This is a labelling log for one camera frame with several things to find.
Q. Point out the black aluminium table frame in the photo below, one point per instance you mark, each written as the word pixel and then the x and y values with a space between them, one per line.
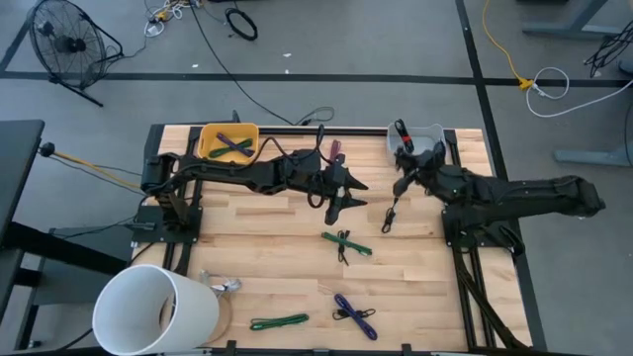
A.
pixel 297 131

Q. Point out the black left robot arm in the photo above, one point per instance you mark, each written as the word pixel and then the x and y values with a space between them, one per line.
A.
pixel 222 173

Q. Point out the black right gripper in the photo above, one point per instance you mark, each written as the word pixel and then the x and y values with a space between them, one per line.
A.
pixel 430 165

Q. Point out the grey-legged desk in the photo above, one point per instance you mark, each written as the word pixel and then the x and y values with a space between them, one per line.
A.
pixel 569 29
pixel 593 157

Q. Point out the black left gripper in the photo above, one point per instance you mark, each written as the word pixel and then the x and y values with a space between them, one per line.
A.
pixel 316 180

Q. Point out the yellow plastic bin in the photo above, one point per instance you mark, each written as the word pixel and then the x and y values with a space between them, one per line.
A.
pixel 247 132

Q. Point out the round wooden lamp base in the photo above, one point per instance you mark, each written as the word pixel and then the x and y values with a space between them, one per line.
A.
pixel 225 319

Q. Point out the white lamp shade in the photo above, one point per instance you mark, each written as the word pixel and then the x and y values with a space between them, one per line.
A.
pixel 198 306

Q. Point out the black floor fan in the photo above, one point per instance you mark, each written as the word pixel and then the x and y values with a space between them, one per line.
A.
pixel 69 44

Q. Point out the black low desk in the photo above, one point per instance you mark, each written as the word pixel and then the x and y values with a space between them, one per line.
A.
pixel 64 249

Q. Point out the pale grey plastic bin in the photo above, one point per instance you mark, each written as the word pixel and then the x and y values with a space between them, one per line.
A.
pixel 425 136

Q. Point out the black knob on yellow rod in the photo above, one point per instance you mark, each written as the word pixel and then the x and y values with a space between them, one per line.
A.
pixel 47 149

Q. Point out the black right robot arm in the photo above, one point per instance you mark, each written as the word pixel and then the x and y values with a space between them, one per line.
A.
pixel 534 198

